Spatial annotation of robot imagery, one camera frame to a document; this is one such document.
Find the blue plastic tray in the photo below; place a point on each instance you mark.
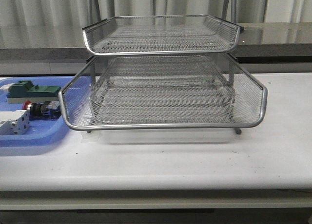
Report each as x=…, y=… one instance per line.
x=41, y=131

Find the green and beige switch block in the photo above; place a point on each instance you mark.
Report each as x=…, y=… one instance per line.
x=26, y=90

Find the silver mesh tray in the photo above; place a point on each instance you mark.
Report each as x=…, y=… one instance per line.
x=163, y=92
x=152, y=35

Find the silver mesh top tray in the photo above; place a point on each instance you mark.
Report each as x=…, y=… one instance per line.
x=152, y=35

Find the red emergency stop button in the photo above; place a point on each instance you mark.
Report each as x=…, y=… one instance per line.
x=47, y=109

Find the white circuit breaker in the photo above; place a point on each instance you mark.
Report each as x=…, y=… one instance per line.
x=14, y=122

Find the grey metal rack frame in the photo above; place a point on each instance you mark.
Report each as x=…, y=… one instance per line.
x=162, y=72

